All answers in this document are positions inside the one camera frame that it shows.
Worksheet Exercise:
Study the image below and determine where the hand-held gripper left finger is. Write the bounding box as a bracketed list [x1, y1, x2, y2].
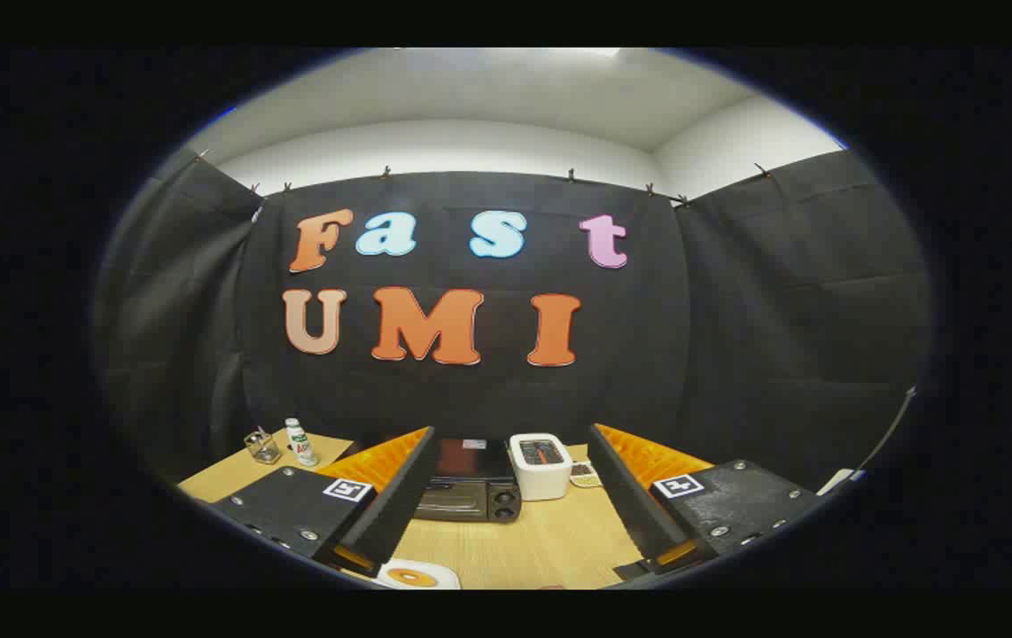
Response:
[212, 426, 438, 579]

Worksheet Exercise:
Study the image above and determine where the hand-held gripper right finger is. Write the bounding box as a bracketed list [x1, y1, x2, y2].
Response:
[588, 423, 826, 581]

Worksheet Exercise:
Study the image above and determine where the black toaster oven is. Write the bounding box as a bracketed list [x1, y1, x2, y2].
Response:
[413, 437, 523, 524]

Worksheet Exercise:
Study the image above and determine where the white lidded container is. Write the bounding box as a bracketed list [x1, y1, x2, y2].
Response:
[509, 432, 574, 502]

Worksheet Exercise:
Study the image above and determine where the white plate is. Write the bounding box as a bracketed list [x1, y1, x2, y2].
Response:
[376, 559, 462, 590]

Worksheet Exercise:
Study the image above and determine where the white bottle green label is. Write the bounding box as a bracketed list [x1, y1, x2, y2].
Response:
[284, 418, 321, 468]

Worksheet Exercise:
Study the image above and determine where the wire mesh utensil holder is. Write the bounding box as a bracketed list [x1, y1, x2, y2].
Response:
[244, 427, 282, 465]

